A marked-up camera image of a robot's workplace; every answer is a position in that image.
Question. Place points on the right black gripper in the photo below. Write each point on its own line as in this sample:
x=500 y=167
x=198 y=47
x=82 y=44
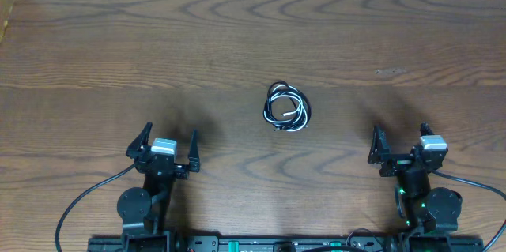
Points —
x=380 y=148

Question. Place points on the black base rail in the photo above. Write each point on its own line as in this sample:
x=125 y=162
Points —
x=211 y=243

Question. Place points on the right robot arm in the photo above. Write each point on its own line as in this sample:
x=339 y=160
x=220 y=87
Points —
x=431 y=214

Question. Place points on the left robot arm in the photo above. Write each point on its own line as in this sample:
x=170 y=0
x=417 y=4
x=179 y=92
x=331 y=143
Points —
x=143 y=209

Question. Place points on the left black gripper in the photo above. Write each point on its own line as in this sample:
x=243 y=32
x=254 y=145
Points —
x=163 y=165

